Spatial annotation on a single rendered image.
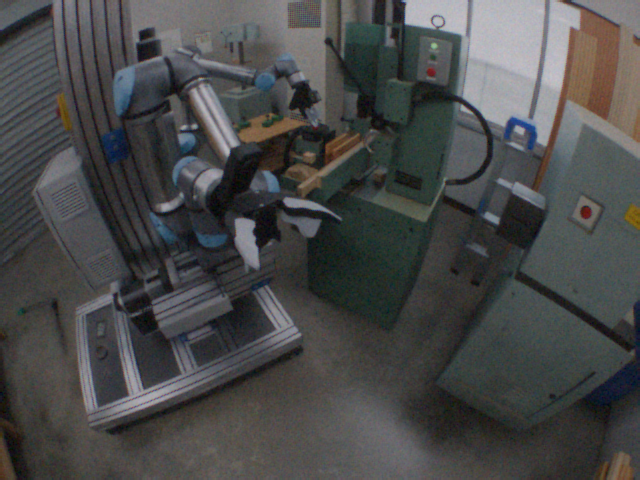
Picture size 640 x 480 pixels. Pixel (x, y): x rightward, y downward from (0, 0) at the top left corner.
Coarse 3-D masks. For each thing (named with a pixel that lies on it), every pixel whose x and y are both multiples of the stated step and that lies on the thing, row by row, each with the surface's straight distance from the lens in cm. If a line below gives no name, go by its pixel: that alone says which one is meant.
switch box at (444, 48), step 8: (424, 40) 103; (432, 40) 102; (440, 40) 102; (424, 48) 103; (432, 48) 102; (440, 48) 102; (448, 48) 101; (424, 56) 103; (440, 56) 102; (448, 56) 102; (424, 64) 103; (432, 64) 102; (440, 64) 102; (448, 64) 103; (424, 72) 103; (440, 72) 102; (448, 72) 106; (424, 80) 104; (432, 80) 103; (440, 80) 102
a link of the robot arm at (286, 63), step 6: (282, 54) 134; (288, 54) 134; (276, 60) 136; (282, 60) 133; (288, 60) 133; (294, 60) 134; (276, 66) 133; (282, 66) 132; (288, 66) 132; (294, 66) 132; (282, 72) 133; (288, 72) 132; (294, 72) 131
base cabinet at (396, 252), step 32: (320, 224) 145; (352, 224) 134; (320, 256) 160; (352, 256) 147; (384, 256) 137; (416, 256) 132; (320, 288) 181; (352, 288) 164; (384, 288) 151; (384, 320) 172
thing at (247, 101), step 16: (224, 32) 367; (240, 32) 340; (256, 32) 330; (240, 48) 355; (240, 64) 357; (224, 96) 362; (240, 96) 347; (256, 96) 352; (240, 112) 341; (256, 112) 356
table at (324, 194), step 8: (296, 160) 141; (320, 160) 130; (360, 160) 133; (320, 168) 124; (352, 168) 127; (360, 168) 135; (280, 176) 121; (344, 176) 122; (352, 176) 129; (288, 184) 120; (296, 184) 117; (336, 184) 117; (344, 184) 124; (296, 192) 119; (312, 192) 114; (320, 192) 111; (328, 192) 113; (320, 200) 113
